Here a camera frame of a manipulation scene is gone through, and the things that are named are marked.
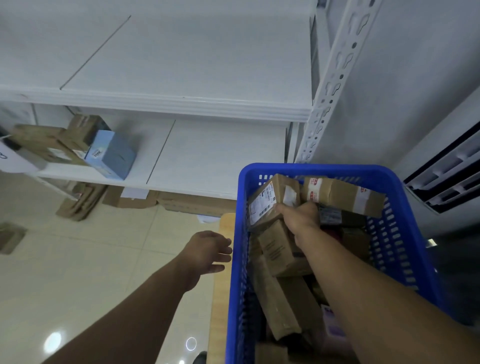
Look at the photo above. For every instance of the white metal shelf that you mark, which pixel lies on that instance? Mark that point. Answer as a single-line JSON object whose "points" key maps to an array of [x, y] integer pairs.
{"points": [[187, 56]]}

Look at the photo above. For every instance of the green printed cardboard box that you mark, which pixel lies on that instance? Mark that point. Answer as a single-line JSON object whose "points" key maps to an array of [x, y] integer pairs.
{"points": [[37, 138]]}

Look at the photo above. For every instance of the person's left hand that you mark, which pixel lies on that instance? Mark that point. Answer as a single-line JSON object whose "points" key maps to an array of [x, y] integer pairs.
{"points": [[204, 255]]}

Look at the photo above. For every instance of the brown parcel white label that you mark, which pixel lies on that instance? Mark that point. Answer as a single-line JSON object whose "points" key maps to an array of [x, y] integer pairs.
{"points": [[82, 127]]}

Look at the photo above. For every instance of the person's right forearm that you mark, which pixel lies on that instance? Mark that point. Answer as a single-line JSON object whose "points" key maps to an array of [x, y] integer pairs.
{"points": [[375, 307]]}

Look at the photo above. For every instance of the person's right hand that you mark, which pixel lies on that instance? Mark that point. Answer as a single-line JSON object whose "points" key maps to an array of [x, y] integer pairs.
{"points": [[300, 221]]}

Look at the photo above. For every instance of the person's left forearm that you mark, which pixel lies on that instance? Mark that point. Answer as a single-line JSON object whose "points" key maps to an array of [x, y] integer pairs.
{"points": [[123, 322]]}

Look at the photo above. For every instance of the blue plastic crate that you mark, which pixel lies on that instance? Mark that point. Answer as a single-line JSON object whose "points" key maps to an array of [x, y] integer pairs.
{"points": [[236, 300]]}

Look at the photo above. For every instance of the small brown box marked 1-2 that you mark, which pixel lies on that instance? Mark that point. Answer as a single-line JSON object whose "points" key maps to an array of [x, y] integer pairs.
{"points": [[270, 191]]}

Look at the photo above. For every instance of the light blue box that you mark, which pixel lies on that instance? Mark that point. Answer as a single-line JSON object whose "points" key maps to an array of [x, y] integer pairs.
{"points": [[116, 157]]}

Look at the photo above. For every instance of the person's left shoe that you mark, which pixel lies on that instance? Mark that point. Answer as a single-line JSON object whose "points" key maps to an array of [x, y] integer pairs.
{"points": [[200, 359]]}

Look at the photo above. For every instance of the small wooden table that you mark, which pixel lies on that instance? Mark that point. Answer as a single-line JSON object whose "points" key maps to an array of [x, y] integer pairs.
{"points": [[219, 300]]}

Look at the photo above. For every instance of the pile of parcels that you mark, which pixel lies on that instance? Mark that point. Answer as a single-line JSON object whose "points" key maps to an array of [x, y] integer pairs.
{"points": [[285, 300]]}

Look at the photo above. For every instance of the flattened brown cardboard sheet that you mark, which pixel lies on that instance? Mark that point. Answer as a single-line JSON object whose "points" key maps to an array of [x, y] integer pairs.
{"points": [[195, 204]]}

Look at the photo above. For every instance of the small white paper scrap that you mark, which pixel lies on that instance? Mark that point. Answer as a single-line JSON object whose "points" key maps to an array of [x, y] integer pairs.
{"points": [[208, 218]]}

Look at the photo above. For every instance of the square floor drain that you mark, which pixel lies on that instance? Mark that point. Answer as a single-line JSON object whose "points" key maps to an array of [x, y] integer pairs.
{"points": [[11, 238]]}

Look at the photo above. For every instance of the white standing air conditioner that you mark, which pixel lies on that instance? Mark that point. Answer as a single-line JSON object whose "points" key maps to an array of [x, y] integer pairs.
{"points": [[442, 180]]}

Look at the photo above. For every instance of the torn brown cardboard sheet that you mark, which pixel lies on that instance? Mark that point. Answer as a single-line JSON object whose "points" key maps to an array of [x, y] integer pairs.
{"points": [[112, 200]]}

